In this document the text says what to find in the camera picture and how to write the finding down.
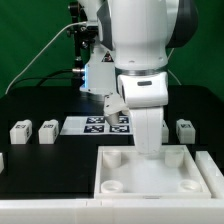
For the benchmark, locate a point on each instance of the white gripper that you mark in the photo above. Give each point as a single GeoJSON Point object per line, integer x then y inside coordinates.
{"type": "Point", "coordinates": [145, 97]}

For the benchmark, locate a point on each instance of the white square tabletop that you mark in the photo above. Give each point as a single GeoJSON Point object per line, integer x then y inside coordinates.
{"type": "Point", "coordinates": [123, 173]}

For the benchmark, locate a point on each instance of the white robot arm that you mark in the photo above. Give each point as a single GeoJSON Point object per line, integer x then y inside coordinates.
{"type": "Point", "coordinates": [138, 33]}

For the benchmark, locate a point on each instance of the white sheet with tags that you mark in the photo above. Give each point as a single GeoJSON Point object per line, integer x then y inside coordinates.
{"type": "Point", "coordinates": [95, 125]}

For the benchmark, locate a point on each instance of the white left fence piece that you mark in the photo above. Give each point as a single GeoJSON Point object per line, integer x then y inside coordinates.
{"type": "Point", "coordinates": [1, 163]}

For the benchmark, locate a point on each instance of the white front fence wall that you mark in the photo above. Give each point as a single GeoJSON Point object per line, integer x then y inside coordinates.
{"type": "Point", "coordinates": [94, 211]}

